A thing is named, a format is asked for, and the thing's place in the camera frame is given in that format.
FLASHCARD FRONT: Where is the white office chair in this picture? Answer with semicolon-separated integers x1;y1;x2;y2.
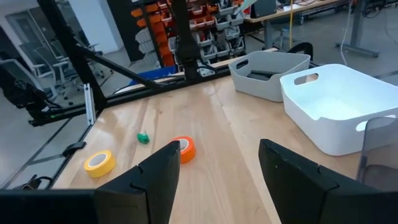
18;42;105;100

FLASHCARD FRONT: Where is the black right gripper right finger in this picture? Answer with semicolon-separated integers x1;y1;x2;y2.
258;139;398;224

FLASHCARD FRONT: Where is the light grey plastic bin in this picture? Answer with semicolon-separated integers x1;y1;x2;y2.
228;50;311;103

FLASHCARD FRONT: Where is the green staple remover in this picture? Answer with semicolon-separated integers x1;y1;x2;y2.
137;131;150;145

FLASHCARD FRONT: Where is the silver aluminium extrusion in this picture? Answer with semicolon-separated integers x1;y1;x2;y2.
83;83;96;125

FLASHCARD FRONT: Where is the blue storage box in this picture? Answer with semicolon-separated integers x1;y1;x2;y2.
129;65;178;86

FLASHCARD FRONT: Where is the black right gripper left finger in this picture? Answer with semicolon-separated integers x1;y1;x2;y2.
95;140;182;224

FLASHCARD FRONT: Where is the black stapler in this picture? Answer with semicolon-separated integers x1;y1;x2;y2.
247;70;280;82

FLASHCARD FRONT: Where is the yellow hanging cable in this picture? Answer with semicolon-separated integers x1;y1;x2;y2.
289;0;295;50

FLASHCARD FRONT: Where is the white plastic bin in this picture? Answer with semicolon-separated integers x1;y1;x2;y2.
279;63;398;156

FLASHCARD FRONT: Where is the orange tape roll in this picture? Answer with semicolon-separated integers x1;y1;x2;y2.
170;136;197;165

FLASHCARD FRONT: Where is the shelf with orange parts bins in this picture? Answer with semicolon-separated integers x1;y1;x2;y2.
107;0;246;68

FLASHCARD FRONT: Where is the wooden background desk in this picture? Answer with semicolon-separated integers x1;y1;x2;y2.
244;0;352;24

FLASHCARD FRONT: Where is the dark translucent plastic bin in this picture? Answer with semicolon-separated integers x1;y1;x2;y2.
356;116;398;192

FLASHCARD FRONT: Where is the grey table leg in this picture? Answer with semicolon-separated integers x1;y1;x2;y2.
335;0;381;58

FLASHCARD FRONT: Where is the black table clamp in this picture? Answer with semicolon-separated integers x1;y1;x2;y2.
62;141;86;158

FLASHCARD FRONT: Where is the black aluminium rig frame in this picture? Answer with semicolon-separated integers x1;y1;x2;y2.
29;0;237;128

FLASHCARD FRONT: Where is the yellow tape roll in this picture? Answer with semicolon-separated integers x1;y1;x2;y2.
83;150;116;179

